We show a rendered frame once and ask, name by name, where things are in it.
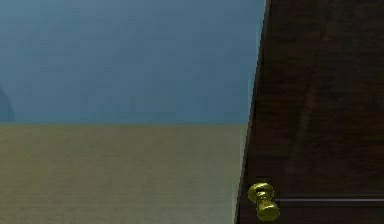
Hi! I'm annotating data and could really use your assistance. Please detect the dark brown wooden door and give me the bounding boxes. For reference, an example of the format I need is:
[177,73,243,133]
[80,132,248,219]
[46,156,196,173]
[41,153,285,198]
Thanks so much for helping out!
[233,0,384,224]

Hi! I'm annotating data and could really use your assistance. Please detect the brass door knob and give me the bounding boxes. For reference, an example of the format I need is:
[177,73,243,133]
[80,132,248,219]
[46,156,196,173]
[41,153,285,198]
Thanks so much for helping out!
[247,182,281,222]

